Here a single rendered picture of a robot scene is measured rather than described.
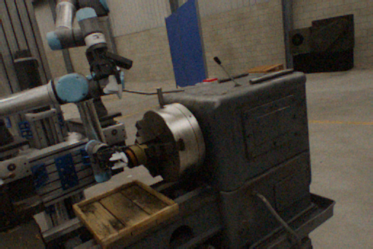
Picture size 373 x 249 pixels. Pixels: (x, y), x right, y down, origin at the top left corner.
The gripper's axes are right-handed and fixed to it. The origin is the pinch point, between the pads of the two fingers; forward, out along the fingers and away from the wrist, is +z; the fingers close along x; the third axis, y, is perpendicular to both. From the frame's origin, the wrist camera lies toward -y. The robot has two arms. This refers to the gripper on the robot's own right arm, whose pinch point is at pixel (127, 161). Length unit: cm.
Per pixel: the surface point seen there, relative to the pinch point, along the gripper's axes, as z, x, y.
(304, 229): 27, -52, -66
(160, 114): 3.1, 14.7, -16.1
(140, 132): -7.1, 7.6, -10.7
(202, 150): 12.3, -2.0, -26.5
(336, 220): -12, -108, -156
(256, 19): -706, 81, -854
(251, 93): 18, 16, -51
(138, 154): 0.8, 1.4, -4.4
